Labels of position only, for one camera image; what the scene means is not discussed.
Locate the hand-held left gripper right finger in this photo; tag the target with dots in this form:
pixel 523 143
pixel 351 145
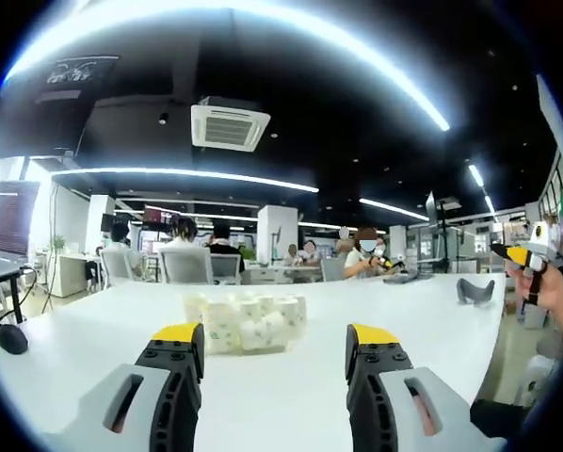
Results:
pixel 404 409

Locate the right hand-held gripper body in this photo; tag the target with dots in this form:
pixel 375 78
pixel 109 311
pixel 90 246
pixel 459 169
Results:
pixel 541 242

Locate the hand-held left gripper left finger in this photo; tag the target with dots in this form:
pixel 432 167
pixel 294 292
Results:
pixel 135 405

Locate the person's right hand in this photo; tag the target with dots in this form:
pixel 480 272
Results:
pixel 552 289

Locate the grey curved plastic holder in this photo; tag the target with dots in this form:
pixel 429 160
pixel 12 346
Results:
pixel 467 293

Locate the black tripod stand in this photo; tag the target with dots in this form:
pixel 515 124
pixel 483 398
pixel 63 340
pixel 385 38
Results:
pixel 444 230

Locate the dark object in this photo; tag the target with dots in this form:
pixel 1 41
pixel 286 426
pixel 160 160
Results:
pixel 500 418

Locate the dark cloth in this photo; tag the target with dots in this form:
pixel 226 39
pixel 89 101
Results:
pixel 406 279

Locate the white table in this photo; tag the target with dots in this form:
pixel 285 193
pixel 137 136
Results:
pixel 286 391

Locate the white plastic object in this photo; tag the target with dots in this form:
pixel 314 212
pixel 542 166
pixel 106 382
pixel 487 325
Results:
pixel 538 379

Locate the white office chair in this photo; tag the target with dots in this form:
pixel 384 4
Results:
pixel 226 270
pixel 117 269
pixel 186 266
pixel 331 270

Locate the black computer mouse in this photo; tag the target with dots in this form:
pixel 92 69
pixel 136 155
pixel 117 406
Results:
pixel 11 339

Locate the pack of toilet paper rolls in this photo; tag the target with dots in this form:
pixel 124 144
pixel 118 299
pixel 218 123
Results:
pixel 253 325

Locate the green potted plant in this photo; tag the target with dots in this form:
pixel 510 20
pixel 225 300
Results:
pixel 58 245

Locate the black side desk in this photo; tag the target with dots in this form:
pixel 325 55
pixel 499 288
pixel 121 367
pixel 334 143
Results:
pixel 1 273

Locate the computer monitor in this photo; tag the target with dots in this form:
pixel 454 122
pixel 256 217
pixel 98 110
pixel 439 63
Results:
pixel 9 219

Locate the white ceiling air conditioner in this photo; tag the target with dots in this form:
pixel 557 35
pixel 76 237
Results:
pixel 230 123

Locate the black hanging ceiling banner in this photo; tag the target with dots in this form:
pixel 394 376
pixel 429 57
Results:
pixel 76 77

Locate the long curved ceiling light strip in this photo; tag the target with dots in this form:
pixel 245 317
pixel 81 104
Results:
pixel 244 26

